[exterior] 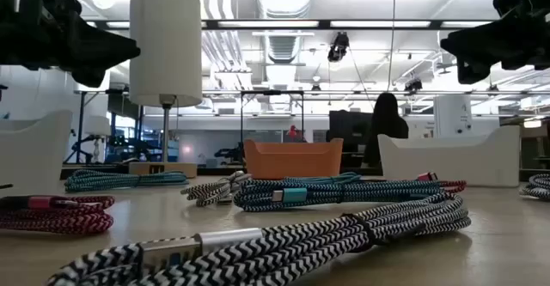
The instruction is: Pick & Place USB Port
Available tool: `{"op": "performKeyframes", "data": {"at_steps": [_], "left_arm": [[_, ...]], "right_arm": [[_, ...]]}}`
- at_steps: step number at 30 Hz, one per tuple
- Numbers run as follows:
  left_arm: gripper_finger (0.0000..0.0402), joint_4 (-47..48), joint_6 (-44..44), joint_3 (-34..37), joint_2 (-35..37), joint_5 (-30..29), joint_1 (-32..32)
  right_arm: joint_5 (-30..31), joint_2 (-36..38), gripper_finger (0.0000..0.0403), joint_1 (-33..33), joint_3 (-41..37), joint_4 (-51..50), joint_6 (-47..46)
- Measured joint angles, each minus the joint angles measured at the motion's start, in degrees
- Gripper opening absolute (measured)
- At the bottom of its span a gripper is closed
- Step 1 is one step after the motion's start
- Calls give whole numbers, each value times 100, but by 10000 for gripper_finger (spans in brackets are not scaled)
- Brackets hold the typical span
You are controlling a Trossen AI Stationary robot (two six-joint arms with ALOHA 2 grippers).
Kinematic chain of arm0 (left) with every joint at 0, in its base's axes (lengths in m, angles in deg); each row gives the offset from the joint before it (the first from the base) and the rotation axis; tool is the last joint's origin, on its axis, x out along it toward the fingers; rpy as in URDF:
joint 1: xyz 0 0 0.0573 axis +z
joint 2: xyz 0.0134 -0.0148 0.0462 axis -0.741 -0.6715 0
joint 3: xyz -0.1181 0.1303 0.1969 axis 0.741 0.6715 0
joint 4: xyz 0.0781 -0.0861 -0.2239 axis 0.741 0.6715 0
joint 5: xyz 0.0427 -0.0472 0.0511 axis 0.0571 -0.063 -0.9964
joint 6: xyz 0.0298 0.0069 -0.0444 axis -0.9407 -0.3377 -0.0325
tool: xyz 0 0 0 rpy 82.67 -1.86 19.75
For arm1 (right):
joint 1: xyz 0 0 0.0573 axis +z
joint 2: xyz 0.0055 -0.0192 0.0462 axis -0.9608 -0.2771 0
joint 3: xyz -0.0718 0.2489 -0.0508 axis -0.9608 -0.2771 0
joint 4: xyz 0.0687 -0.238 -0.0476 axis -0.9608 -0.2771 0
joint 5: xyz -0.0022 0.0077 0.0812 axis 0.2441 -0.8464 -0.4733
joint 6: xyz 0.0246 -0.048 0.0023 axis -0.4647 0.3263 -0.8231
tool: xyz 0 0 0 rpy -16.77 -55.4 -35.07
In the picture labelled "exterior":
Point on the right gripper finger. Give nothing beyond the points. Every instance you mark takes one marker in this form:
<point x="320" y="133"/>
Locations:
<point x="468" y="45"/>

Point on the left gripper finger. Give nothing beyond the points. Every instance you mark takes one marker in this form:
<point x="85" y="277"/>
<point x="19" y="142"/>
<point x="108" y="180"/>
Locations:
<point x="99" y="47"/>

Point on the teal utensil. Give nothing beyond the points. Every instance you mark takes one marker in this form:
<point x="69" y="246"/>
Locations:
<point x="335" y="177"/>
<point x="107" y="180"/>

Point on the maroon spoon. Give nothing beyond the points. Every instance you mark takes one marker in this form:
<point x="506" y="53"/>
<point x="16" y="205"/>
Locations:
<point x="64" y="223"/>

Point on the teal spoon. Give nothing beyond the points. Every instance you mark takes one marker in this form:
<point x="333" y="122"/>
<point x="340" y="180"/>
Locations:
<point x="326" y="191"/>

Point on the grey utensil bottom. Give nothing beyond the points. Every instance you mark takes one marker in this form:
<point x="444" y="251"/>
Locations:
<point x="301" y="243"/>

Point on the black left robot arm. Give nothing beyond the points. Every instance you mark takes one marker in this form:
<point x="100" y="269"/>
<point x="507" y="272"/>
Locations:
<point x="8" y="37"/>

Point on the white shade wooden base lamp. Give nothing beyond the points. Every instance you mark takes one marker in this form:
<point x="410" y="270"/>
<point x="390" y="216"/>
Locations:
<point x="165" y="41"/>

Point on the white cabinet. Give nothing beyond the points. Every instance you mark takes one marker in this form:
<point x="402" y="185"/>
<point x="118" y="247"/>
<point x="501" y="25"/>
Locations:
<point x="451" y="114"/>

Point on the small white background lamp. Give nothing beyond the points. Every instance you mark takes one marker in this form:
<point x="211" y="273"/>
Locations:
<point x="98" y="125"/>

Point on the white plastic bin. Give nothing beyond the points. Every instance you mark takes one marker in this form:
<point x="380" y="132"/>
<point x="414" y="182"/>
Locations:
<point x="34" y="157"/>
<point x="451" y="166"/>

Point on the person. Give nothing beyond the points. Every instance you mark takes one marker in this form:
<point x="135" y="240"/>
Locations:
<point x="386" y="127"/>

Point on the black monitor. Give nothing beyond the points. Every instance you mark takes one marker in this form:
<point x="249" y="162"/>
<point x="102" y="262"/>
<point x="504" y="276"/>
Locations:
<point x="348" y="127"/>

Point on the black overhead beam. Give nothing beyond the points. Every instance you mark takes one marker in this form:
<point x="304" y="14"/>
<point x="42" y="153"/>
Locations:
<point x="324" y="24"/>

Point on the small red object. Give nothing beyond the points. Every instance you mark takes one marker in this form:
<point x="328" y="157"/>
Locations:
<point x="293" y="132"/>

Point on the orange plastic bin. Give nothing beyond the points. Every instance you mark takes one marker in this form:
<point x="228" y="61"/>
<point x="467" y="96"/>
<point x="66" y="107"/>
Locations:
<point x="292" y="159"/>

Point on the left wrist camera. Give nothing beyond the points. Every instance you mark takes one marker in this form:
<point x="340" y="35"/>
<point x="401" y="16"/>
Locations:
<point x="47" y="2"/>

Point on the black overhead camera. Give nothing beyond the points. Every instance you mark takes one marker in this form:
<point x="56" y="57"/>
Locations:
<point x="338" y="47"/>

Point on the black aluminium table frame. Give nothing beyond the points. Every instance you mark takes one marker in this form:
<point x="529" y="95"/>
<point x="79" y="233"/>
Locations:
<point x="358" y="171"/>

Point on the black rack frame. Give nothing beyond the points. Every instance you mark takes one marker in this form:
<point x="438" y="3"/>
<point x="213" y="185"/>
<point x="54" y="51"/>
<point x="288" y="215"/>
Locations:
<point x="270" y="92"/>

